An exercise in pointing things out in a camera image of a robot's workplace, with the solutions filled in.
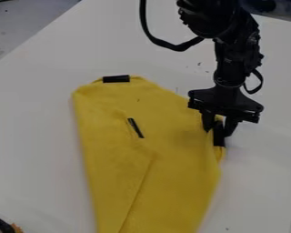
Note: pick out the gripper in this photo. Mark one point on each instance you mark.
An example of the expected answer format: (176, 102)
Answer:
(225, 100)

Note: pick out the yellow cloth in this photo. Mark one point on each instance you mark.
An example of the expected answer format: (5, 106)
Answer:
(148, 157)

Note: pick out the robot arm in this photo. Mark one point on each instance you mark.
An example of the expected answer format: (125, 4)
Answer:
(227, 36)

